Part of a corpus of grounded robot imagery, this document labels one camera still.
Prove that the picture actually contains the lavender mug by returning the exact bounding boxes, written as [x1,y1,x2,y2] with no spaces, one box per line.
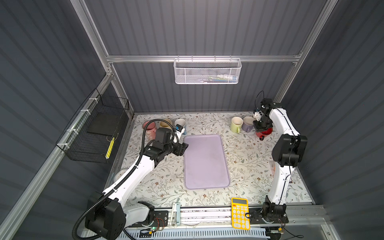
[242,116,255,133]

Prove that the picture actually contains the black wire basket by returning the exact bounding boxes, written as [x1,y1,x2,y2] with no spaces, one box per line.
[57,90,130,164]

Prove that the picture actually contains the yellow marker in basket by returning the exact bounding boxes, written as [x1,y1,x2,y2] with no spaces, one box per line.
[105,137,115,160]

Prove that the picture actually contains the lavender tray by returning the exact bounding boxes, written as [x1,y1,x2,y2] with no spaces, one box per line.
[184,135,230,190]

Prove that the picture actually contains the pink ghost mug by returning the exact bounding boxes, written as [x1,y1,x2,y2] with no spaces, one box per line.
[142,121,157,141]

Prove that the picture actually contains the yellow calculator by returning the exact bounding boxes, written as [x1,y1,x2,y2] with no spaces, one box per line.
[231,198,251,230]

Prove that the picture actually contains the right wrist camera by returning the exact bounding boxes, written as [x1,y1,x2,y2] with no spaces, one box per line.
[253,111,263,121]

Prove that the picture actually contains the small white clock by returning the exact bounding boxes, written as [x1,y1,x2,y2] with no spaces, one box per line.
[114,168,128,182]

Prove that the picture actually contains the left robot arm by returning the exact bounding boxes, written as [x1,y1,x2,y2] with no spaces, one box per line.
[72,124,189,240]

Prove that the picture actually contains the green mug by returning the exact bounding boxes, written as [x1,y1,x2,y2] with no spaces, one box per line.
[230,117,244,134]

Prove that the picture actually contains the red mug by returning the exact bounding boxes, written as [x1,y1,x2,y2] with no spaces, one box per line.
[256,128,273,141]

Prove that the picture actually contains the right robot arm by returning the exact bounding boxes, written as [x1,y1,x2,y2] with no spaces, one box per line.
[253,99,308,224]

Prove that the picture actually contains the blue mug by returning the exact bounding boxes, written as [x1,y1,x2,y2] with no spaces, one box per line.
[175,119,187,135]

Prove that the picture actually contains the items in white basket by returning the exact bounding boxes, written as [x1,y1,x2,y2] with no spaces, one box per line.
[198,75,238,84]

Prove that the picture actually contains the white wire basket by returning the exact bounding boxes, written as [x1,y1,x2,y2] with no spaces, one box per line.
[173,57,242,85]

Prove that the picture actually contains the black pad in basket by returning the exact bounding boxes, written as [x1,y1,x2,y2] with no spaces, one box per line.
[87,113,120,137]

